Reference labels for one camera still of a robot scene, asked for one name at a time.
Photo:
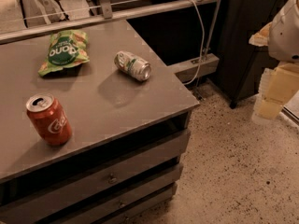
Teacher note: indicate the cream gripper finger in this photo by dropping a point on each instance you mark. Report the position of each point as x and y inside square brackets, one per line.
[277, 87]
[260, 39]

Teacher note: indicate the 7up can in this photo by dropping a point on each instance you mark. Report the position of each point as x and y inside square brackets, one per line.
[133, 65]

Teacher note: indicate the red cola can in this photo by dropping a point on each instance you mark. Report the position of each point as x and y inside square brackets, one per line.
[48, 117]

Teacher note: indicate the grey drawer cabinet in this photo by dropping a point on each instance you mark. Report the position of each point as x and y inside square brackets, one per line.
[112, 168]

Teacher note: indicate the green chip bag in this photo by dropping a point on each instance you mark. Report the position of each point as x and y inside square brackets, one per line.
[67, 49]

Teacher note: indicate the metal railing frame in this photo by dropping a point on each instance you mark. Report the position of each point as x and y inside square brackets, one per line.
[161, 22]

